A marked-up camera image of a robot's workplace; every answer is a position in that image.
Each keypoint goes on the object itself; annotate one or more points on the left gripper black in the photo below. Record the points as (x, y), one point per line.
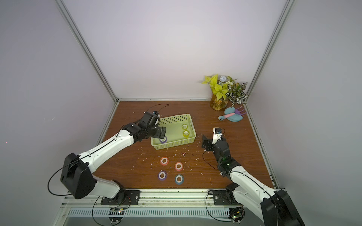
(159, 133)

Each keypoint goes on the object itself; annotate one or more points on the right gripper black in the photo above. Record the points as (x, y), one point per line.
(208, 145)

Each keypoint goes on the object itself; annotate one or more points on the purple tape roll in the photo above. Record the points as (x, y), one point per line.
(162, 175)
(163, 140)

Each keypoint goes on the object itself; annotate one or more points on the yellow tape roll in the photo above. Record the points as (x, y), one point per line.
(186, 133)

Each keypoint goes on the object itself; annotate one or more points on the green perforated storage basket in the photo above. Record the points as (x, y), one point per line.
(174, 131)

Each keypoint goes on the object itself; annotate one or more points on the red tape roll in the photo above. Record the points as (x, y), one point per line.
(178, 166)
(164, 161)

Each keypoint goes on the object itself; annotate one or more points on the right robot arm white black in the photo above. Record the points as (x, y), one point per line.
(273, 207)

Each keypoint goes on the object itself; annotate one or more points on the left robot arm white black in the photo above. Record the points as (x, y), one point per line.
(78, 171)

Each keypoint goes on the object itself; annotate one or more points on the blue tape roll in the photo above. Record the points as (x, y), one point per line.
(179, 179)

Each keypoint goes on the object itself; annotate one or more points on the pink purple toy rake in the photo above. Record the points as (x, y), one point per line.
(231, 111)

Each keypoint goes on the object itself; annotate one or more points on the amber vase with flowers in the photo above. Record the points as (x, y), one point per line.
(218, 105)

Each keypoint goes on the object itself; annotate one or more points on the green leafy plant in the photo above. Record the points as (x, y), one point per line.
(226, 87)

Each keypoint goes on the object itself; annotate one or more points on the right controller board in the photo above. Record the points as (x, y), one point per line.
(236, 215)

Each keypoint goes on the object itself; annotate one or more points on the controller board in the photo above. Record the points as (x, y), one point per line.
(236, 215)
(116, 215)

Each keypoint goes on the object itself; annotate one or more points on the left controller board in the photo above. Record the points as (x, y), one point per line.
(116, 215)

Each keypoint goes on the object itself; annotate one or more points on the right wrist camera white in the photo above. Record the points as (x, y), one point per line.
(217, 135)

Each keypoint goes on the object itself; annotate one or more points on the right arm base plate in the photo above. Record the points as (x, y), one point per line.
(223, 197)

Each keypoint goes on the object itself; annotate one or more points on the aluminium front rail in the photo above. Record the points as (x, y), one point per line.
(154, 198)

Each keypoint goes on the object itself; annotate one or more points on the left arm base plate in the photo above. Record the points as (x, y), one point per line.
(124, 197)

